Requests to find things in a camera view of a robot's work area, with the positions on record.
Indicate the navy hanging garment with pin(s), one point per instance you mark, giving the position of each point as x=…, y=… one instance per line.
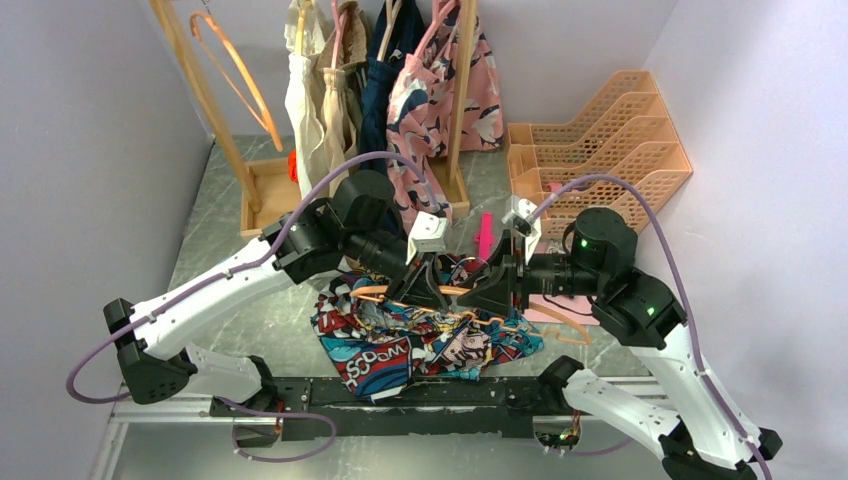
x=407, y=31

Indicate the beige hanging garment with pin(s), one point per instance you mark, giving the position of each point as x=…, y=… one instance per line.
x=342, y=73

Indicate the orange plastic file organizer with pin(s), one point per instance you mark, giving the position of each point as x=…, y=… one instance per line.
x=625, y=131

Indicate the pink clip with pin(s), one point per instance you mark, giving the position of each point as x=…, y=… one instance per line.
x=485, y=238

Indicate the orange cloth on table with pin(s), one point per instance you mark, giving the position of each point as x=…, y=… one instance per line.
x=292, y=166

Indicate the wooden clothes rack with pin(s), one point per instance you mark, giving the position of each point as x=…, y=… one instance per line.
x=267, y=189

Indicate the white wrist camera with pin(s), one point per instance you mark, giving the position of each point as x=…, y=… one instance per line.
x=427, y=235
x=521, y=218

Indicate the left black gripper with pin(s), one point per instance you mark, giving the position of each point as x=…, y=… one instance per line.
x=422, y=283

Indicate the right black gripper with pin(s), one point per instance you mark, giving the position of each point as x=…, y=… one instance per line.
x=509, y=273

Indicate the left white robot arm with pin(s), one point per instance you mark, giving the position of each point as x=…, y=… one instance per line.
x=154, y=339

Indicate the orange hanger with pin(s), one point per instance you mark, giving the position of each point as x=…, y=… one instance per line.
x=378, y=294
x=238, y=73

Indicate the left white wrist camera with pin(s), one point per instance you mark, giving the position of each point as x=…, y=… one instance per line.
x=427, y=235

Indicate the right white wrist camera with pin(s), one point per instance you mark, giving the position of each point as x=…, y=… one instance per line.
x=521, y=218

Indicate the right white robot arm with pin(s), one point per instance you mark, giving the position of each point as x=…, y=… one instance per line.
x=702, y=435

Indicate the comic print shorts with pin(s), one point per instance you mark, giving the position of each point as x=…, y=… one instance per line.
x=380, y=350

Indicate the pink floral hanging garment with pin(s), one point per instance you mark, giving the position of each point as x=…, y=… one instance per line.
x=420, y=109

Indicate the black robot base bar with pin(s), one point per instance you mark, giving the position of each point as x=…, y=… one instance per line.
x=511, y=406

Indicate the white hanging garment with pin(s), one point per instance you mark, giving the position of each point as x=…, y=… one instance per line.
x=306, y=33

